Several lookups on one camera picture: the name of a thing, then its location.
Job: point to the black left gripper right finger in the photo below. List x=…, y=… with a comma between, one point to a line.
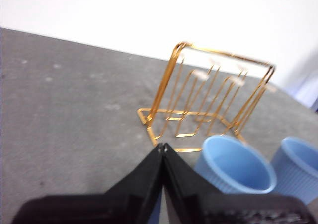
x=211, y=206

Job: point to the blue ribbed plastic cup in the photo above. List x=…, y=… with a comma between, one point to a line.
x=298, y=174
x=238, y=169

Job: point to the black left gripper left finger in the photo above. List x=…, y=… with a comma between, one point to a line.
x=119, y=204

